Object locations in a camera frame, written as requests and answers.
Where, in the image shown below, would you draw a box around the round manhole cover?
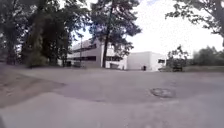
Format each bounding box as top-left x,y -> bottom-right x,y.
149,87 -> 177,99

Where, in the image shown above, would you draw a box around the grass strip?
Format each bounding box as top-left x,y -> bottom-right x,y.
159,64 -> 224,74

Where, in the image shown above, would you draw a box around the grey asphalt yard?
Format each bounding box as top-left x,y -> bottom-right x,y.
0,67 -> 224,128

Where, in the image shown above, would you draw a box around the green bushes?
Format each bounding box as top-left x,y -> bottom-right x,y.
191,45 -> 224,67

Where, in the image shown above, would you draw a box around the white building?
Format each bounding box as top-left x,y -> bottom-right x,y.
65,37 -> 168,72

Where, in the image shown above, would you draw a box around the tall tree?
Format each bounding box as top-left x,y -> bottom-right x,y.
88,0 -> 143,70

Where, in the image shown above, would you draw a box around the group of dark trees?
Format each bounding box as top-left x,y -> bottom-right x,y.
0,0 -> 91,68

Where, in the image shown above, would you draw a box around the small bushy tree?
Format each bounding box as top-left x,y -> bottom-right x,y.
165,44 -> 190,73

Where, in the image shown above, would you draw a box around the overhanging tree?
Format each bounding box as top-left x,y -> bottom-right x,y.
165,0 -> 224,48

